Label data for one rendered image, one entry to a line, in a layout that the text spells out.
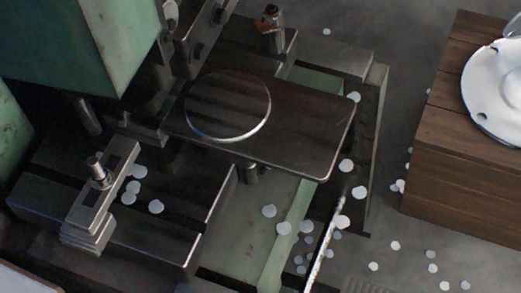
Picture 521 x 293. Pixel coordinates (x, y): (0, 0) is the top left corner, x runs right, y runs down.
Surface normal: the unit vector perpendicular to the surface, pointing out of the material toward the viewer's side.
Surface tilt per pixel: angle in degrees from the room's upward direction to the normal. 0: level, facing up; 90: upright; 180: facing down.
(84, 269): 0
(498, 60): 0
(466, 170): 90
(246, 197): 0
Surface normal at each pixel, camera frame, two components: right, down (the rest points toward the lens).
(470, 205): -0.38, 0.81
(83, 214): -0.07, -0.52
